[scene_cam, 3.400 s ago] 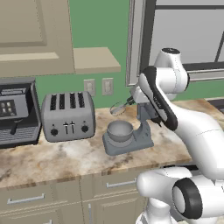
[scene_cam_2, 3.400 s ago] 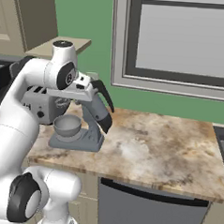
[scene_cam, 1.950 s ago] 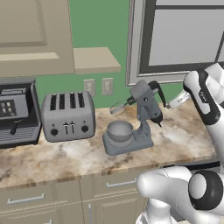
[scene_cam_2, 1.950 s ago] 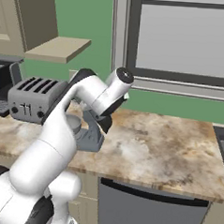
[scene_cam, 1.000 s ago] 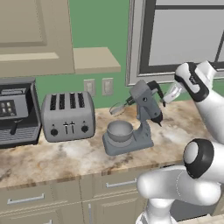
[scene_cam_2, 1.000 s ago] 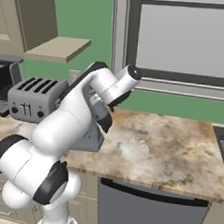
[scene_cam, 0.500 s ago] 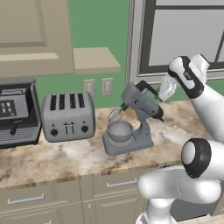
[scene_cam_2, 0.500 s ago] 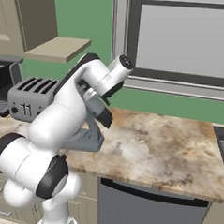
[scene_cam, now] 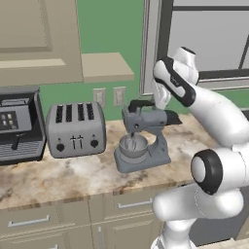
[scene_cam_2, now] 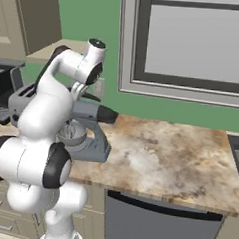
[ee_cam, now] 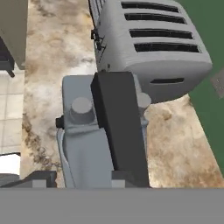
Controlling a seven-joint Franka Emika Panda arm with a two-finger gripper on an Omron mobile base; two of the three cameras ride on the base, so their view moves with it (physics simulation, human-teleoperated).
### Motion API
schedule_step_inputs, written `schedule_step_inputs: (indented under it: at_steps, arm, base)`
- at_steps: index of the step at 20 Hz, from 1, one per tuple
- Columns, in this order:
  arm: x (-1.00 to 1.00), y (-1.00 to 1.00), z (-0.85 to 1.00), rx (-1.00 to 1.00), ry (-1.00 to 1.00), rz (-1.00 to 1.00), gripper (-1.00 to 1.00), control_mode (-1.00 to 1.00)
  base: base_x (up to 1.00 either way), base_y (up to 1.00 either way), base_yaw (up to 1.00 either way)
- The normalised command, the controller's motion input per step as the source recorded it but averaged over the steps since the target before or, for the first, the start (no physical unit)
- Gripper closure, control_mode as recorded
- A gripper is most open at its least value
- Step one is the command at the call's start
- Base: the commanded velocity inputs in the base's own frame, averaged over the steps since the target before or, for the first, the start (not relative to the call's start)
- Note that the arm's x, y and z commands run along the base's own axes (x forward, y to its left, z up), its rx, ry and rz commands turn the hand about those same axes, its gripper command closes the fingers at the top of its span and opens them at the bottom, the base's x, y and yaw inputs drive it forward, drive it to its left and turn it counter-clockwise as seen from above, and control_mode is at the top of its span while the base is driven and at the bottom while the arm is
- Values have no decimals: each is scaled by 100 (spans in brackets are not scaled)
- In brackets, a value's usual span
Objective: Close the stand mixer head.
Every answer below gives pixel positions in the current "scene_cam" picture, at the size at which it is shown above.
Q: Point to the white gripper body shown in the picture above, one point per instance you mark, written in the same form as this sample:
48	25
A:
161	96

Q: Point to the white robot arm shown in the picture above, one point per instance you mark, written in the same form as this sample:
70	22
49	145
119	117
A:
220	116

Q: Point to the grey stand mixer head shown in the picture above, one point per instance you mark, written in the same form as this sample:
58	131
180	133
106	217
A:
146	119

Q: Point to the grey stand mixer base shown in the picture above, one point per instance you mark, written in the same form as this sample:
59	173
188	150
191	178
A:
159	149

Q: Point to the grey mixer bowl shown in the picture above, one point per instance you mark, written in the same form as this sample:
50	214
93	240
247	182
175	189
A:
140	147

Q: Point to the grey framed window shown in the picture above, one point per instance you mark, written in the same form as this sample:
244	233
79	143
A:
207	35

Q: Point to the silver four-slot toaster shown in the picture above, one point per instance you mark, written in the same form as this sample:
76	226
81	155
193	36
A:
76	133

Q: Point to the beige drawer front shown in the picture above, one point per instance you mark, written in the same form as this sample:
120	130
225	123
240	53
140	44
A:
29	212
107	206

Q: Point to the beige cupboard door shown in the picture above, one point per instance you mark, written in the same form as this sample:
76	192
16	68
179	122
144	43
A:
71	238
129	235

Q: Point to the dark grey dishwasher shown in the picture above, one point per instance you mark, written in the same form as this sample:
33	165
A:
214	231

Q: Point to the black and grey coffee machine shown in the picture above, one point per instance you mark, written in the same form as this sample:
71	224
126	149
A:
19	129

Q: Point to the white wall outlet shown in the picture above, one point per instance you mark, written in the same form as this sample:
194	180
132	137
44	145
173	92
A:
119	96
99	97

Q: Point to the beige wall shelf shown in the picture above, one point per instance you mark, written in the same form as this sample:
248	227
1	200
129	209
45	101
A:
105	66

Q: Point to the beige wall cabinet door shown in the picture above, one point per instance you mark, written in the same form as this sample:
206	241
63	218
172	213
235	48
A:
35	35

